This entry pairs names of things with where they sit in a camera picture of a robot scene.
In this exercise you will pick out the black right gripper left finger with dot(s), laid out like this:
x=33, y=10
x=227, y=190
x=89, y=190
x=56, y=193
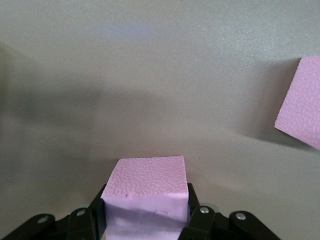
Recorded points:
x=82, y=225

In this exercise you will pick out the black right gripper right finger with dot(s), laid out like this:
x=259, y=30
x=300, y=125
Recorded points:
x=207, y=225

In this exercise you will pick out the pink foam cube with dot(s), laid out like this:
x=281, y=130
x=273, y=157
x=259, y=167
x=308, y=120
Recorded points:
x=147, y=180
x=302, y=105

